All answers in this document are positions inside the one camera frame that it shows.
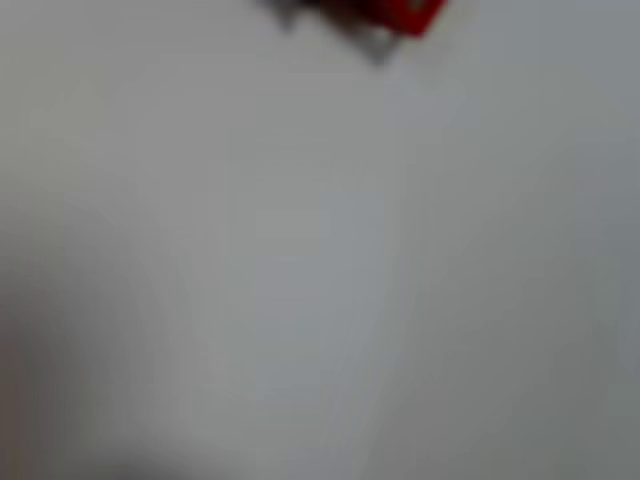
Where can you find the small red object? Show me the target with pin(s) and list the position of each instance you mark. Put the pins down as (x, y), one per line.
(410, 17)

